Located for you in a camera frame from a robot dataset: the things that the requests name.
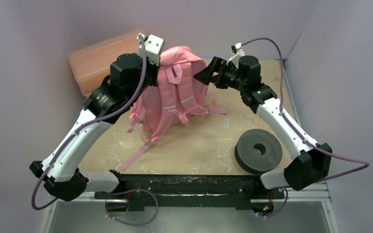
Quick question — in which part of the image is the pink student backpack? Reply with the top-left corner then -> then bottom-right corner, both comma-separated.
120,46 -> 228,170

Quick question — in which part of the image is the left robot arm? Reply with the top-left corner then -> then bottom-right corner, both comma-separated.
30,53 -> 160,201

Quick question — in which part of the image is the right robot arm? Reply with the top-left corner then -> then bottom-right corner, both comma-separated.
193,55 -> 332,198

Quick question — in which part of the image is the orange translucent plastic box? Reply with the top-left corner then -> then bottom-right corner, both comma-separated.
68,29 -> 149,97

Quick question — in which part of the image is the dark grey tape roll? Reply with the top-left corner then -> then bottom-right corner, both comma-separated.
234,129 -> 283,175

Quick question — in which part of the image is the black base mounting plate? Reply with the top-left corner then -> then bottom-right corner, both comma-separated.
89,174 -> 285,213

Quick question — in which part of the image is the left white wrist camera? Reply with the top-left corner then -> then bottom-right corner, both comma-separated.
137,33 -> 165,66

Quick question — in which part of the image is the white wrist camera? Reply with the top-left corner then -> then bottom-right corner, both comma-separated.
137,33 -> 165,66
227,43 -> 245,67

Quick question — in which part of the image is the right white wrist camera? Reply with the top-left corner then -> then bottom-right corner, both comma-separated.
227,43 -> 245,67

